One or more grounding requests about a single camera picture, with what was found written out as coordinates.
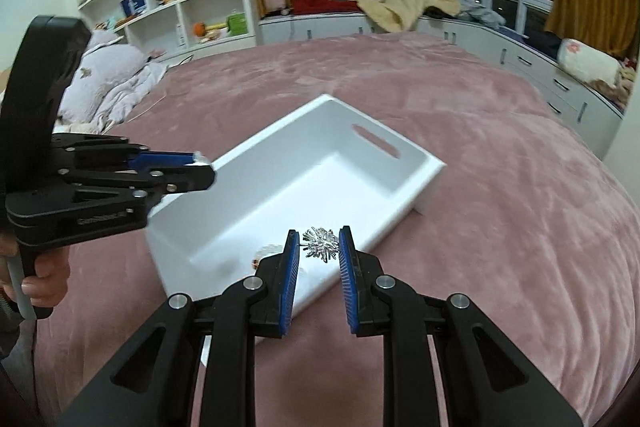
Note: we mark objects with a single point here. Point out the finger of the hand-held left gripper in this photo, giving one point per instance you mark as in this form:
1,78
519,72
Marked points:
160,159
195,179

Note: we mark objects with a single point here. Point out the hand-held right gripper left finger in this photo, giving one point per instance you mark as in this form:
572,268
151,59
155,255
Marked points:
290,277

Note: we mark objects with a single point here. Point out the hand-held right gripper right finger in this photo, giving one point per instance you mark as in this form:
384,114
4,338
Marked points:
347,277

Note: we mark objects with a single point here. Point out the silver flower brooch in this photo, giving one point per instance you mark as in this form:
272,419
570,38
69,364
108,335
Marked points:
320,244

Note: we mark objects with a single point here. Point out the white plastic box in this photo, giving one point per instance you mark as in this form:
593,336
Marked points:
280,177

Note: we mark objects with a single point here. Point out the person's left hand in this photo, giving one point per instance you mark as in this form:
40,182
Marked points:
47,277

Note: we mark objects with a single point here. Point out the pale crumpled bedding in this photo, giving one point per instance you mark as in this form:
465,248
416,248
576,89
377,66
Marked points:
110,67

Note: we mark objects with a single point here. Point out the blue box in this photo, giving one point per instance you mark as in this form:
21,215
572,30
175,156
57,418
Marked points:
133,6

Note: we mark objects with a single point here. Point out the orange plush toy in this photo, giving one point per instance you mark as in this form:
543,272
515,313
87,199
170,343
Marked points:
200,30

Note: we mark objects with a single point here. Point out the green box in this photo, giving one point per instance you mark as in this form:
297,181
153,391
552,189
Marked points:
237,24

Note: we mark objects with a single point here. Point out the red cloth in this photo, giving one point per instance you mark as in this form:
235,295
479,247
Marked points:
320,3

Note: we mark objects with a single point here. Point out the yellow fleece blanket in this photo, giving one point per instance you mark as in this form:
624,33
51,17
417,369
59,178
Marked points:
400,4

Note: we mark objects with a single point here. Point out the grey crumpled cloth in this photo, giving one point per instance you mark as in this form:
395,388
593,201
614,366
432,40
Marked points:
480,12

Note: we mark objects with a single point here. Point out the dark folded clothes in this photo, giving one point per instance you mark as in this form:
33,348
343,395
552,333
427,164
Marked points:
545,44

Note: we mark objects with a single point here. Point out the floral rolled pillow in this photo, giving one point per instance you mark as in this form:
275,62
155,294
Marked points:
585,62

